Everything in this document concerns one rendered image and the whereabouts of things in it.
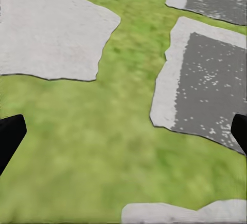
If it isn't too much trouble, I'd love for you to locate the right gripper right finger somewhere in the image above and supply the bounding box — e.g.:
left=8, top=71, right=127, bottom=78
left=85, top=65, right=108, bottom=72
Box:
left=230, top=114, right=247, bottom=155

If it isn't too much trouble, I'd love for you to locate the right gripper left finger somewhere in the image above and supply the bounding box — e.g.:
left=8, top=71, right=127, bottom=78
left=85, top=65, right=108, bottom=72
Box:
left=0, top=114, right=27, bottom=176

